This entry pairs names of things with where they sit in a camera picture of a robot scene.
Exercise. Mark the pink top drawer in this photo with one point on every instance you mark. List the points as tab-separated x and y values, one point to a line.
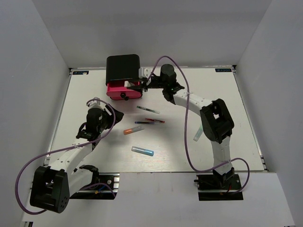
117	91

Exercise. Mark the green highlighter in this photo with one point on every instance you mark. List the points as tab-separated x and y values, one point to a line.
198	133

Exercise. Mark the green pen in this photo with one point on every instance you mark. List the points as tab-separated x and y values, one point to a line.
148	109

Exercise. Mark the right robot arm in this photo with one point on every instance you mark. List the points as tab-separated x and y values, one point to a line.
216	120

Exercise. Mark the white eraser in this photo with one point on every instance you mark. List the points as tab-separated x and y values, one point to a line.
128	84

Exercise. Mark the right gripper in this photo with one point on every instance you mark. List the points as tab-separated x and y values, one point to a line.
140	88

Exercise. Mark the blue pen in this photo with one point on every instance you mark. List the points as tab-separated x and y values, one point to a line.
146	123

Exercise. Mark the red pen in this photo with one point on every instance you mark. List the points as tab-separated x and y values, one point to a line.
155	120

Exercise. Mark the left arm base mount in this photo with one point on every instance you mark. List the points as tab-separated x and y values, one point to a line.
104	187

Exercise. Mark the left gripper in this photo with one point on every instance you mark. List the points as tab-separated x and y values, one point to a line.
105	113

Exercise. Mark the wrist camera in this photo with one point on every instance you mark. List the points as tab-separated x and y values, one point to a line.
144	72
94	103

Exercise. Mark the blue highlighter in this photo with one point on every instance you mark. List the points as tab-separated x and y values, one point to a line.
142	151

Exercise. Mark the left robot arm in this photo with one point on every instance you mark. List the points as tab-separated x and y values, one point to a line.
54	185

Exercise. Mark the black drawer cabinet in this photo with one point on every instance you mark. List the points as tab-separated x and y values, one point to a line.
122	67

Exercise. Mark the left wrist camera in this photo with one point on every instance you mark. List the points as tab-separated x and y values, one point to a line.
94	103

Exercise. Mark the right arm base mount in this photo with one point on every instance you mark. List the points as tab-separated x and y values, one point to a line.
210	190

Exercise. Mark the orange highlighter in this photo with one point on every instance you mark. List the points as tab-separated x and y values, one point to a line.
133	130

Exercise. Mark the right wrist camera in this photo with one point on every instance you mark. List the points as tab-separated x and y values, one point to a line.
144	72

